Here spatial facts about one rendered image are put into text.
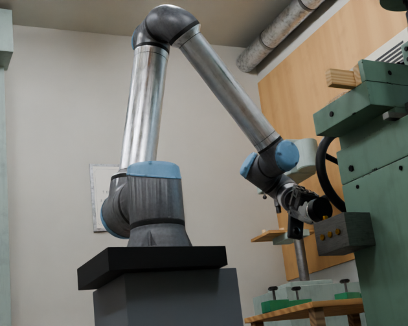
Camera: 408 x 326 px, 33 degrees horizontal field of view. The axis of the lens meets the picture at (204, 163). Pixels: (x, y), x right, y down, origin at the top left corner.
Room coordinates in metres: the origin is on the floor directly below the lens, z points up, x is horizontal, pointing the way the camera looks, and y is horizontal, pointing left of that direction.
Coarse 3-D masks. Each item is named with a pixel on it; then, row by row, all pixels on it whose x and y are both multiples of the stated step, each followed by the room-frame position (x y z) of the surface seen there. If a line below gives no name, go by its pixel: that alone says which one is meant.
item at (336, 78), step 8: (328, 72) 1.45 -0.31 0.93; (336, 72) 1.46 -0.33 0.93; (344, 72) 1.47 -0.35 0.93; (352, 72) 1.48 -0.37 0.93; (328, 80) 1.46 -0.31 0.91; (336, 80) 1.46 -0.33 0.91; (344, 80) 1.47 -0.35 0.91; (352, 80) 1.48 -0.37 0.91; (344, 88) 1.49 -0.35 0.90; (352, 88) 1.49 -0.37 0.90
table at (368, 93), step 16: (352, 96) 1.50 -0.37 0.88; (368, 96) 1.45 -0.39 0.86; (384, 96) 1.48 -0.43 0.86; (400, 96) 1.50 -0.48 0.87; (320, 112) 1.61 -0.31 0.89; (336, 112) 1.55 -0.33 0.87; (352, 112) 1.51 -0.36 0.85; (368, 112) 1.50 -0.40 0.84; (384, 112) 1.52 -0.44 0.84; (320, 128) 1.62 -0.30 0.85; (336, 128) 1.59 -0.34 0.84; (352, 128) 1.61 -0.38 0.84
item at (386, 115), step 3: (405, 105) 1.50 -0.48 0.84; (405, 108) 1.50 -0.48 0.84; (384, 114) 1.45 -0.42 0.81; (387, 114) 1.44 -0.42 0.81; (390, 114) 1.44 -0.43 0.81; (393, 114) 1.45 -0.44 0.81; (396, 114) 1.45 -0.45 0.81; (399, 114) 1.46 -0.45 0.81; (402, 114) 1.46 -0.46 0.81; (405, 114) 1.47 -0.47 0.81; (384, 117) 1.45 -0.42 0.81; (387, 117) 1.45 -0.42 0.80; (390, 117) 1.44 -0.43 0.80; (393, 117) 1.45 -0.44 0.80; (396, 117) 1.45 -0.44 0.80; (399, 117) 1.46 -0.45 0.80; (402, 117) 1.46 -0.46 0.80; (390, 120) 1.47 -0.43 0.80; (393, 120) 1.47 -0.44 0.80
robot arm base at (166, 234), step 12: (132, 228) 1.78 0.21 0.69; (144, 228) 1.75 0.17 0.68; (156, 228) 1.74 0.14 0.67; (168, 228) 1.75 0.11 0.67; (180, 228) 1.78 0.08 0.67; (132, 240) 1.77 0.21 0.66; (144, 240) 1.74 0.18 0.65; (156, 240) 1.73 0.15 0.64; (168, 240) 1.74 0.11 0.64; (180, 240) 1.76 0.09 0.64
